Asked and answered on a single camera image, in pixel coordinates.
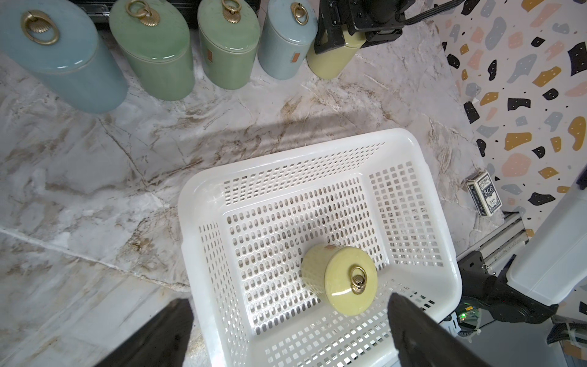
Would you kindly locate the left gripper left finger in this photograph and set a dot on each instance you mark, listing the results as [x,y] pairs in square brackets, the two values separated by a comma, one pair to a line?
[162,341]

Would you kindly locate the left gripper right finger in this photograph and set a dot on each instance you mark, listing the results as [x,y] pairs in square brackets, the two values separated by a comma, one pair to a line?
[420,341]

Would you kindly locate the playing card box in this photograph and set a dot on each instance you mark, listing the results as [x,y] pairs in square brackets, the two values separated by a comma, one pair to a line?
[484,195]

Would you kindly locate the blue-grey tea canister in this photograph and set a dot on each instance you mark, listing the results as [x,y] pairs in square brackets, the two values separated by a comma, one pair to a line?
[290,28]

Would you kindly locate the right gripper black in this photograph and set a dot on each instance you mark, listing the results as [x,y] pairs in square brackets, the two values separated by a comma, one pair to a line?
[379,21]

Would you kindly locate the aluminium rail frame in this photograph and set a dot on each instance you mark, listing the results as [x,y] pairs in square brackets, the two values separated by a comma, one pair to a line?
[491,254]

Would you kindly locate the blue tea canister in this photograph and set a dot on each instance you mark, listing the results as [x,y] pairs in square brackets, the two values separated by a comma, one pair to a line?
[57,43]

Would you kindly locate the yellow-green canister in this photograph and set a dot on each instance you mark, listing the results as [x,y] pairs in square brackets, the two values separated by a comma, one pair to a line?
[343,276]
[331,63]

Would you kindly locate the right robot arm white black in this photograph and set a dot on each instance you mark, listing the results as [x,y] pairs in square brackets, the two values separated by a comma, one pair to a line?
[523,73]

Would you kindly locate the white plastic basket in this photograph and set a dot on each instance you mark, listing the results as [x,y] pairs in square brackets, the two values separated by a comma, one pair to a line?
[292,257]

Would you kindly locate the green tea canister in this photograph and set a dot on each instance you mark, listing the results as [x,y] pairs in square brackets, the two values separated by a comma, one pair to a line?
[155,39]
[229,37]

